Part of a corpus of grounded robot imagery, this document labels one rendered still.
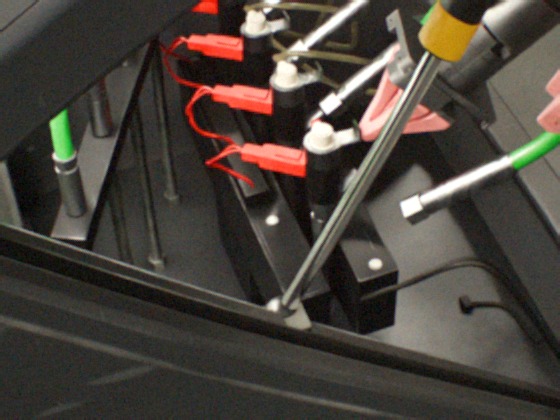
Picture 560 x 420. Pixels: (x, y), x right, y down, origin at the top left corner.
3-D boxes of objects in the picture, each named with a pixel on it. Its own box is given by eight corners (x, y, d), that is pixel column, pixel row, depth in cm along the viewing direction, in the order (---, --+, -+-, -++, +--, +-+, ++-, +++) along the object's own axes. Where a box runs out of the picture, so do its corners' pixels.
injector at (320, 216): (366, 309, 107) (371, 141, 92) (315, 325, 106) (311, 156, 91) (355, 287, 109) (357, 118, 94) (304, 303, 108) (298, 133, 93)
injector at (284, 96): (335, 248, 113) (333, 79, 97) (285, 263, 112) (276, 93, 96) (324, 228, 115) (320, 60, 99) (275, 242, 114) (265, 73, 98)
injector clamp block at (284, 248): (391, 370, 110) (400, 266, 99) (292, 401, 108) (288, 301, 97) (273, 139, 132) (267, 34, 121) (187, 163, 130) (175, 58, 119)
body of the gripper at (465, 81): (380, 19, 89) (446, -36, 85) (466, 80, 94) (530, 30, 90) (392, 73, 84) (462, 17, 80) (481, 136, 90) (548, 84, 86)
